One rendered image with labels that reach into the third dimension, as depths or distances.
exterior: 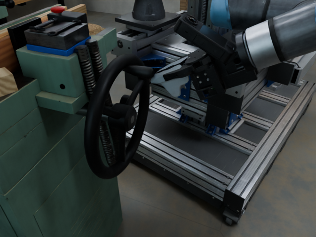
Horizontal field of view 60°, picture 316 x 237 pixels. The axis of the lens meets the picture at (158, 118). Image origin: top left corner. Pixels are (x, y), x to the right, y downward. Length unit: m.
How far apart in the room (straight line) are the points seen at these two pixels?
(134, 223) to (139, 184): 0.24
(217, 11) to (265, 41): 0.15
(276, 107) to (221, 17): 1.36
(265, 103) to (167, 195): 0.89
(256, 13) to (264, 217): 1.12
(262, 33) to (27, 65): 0.47
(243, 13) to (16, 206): 0.63
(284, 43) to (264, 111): 1.36
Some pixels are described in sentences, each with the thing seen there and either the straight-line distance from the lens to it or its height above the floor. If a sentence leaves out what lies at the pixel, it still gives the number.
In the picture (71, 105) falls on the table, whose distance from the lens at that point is 0.60.
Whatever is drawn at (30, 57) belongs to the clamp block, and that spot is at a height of 0.95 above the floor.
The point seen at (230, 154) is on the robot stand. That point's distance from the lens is 1.45.
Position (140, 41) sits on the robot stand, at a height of 0.75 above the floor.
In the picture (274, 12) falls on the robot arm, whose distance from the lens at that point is 0.58.
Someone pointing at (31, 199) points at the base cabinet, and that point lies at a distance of 0.75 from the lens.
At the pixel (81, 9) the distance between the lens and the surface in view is 1.04.
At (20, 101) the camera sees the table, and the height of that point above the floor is 0.88.
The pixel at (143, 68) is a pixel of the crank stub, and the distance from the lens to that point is 0.57.
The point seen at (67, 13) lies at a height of 1.01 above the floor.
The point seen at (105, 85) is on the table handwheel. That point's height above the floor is 0.93.
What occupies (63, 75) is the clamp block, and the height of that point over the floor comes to 0.92.
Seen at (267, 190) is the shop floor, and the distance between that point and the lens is 1.63.
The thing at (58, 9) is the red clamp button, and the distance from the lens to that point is 0.67.
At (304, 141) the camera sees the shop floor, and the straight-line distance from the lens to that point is 2.04.
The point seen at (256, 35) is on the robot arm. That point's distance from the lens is 0.49.
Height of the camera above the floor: 1.18
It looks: 36 degrees down
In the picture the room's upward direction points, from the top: straight up
